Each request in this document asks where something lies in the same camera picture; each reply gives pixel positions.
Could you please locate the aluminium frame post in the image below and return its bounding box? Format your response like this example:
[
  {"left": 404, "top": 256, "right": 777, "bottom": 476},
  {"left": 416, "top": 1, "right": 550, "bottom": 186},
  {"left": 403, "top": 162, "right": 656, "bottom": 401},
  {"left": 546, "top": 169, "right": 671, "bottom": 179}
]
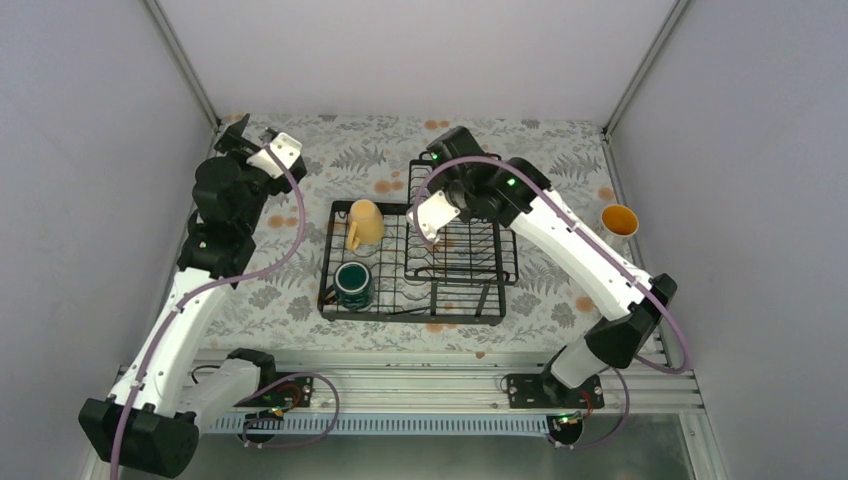
[
  {"left": 141, "top": 0, "right": 221, "bottom": 131},
  {"left": 602, "top": 0, "right": 693, "bottom": 142}
]

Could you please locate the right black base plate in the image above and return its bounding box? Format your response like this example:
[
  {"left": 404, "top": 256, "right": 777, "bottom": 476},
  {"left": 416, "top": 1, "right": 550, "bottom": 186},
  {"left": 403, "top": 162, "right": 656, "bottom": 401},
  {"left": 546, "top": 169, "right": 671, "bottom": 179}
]
[{"left": 500, "top": 373, "right": 605, "bottom": 409}]

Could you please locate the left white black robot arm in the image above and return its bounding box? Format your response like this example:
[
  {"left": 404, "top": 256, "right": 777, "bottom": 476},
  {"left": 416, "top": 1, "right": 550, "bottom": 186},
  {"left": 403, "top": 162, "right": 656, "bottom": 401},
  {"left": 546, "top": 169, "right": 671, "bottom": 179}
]
[{"left": 78, "top": 115, "right": 291, "bottom": 478}]

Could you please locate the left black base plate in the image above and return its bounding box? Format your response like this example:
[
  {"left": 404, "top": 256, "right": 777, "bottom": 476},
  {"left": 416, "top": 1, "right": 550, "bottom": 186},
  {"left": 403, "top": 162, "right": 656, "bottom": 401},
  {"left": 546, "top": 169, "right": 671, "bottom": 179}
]
[{"left": 238, "top": 375, "right": 315, "bottom": 409}]

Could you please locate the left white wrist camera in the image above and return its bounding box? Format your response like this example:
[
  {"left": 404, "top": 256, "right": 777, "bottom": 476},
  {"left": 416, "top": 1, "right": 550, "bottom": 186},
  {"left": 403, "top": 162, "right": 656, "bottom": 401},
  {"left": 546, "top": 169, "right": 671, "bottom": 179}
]
[{"left": 246, "top": 133, "right": 305, "bottom": 180}]

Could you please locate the aluminium mounting rail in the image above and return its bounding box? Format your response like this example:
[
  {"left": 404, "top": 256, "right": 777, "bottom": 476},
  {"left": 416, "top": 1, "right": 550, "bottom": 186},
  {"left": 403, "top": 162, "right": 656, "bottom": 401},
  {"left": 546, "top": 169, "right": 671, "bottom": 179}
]
[{"left": 105, "top": 362, "right": 705, "bottom": 415}]

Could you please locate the dark green mug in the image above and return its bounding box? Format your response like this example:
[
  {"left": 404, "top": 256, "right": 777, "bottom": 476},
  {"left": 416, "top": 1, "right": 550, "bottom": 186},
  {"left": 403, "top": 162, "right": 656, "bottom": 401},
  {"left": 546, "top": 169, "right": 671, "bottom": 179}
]
[{"left": 320, "top": 261, "right": 374, "bottom": 311}]

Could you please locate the yellow mug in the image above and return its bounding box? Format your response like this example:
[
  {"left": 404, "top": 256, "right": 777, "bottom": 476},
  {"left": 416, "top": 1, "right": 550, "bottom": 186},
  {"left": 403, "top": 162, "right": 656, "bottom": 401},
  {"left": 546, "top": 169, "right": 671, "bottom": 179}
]
[{"left": 345, "top": 199, "right": 385, "bottom": 251}]

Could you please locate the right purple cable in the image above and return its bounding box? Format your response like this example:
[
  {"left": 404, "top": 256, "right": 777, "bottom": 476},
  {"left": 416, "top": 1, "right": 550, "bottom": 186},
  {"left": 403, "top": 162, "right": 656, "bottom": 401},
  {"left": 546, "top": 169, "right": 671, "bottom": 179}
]
[{"left": 409, "top": 155, "right": 692, "bottom": 452}]

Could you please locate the right aluminium frame post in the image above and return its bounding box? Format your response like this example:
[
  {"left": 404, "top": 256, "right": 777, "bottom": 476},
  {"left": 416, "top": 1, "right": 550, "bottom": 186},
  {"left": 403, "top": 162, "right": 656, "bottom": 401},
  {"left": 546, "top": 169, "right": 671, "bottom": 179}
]
[{"left": 602, "top": 0, "right": 693, "bottom": 142}]

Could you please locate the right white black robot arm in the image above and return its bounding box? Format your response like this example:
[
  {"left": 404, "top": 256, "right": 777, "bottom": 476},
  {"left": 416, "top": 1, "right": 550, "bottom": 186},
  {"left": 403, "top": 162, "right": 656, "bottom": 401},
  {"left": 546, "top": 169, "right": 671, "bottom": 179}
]
[{"left": 407, "top": 126, "right": 677, "bottom": 407}]

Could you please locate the left aluminium frame post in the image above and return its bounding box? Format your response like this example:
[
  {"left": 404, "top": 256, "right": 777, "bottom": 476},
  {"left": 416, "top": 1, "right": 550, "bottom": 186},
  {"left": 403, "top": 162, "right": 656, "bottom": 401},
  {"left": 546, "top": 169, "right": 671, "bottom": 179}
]
[{"left": 141, "top": 0, "right": 221, "bottom": 131}]

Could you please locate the white mug orange interior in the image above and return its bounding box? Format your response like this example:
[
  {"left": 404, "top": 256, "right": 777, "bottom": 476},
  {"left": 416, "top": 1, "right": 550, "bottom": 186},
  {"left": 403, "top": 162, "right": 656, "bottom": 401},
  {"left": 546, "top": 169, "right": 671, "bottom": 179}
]
[{"left": 600, "top": 204, "right": 640, "bottom": 254}]

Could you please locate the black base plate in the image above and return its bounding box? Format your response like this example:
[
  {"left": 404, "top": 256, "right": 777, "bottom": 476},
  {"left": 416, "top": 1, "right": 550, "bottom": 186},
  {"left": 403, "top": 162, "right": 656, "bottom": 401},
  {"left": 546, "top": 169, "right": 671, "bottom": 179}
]
[
  {"left": 238, "top": 375, "right": 315, "bottom": 409},
  {"left": 500, "top": 373, "right": 605, "bottom": 409}
]

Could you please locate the grey slotted cable duct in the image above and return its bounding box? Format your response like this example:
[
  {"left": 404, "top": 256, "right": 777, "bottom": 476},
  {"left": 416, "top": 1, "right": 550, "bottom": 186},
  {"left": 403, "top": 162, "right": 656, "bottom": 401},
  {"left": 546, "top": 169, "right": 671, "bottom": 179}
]
[{"left": 248, "top": 413, "right": 549, "bottom": 437}]

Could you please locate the black wire dish rack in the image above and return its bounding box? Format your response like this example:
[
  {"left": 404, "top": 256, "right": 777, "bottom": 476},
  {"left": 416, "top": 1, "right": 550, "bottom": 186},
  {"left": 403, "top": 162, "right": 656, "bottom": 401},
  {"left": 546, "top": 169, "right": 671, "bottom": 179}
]
[{"left": 315, "top": 152, "right": 521, "bottom": 329}]

